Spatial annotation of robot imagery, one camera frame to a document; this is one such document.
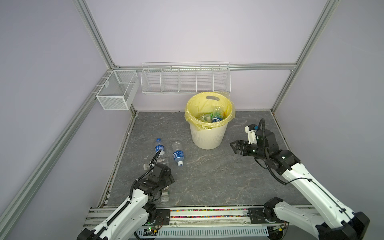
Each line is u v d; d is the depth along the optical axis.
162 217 0.74
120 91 1.03
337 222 0.38
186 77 0.97
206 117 0.93
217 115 0.90
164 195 0.78
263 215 0.73
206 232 0.71
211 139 0.88
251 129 0.66
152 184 0.60
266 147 0.54
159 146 0.94
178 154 0.90
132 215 0.50
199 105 0.96
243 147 0.64
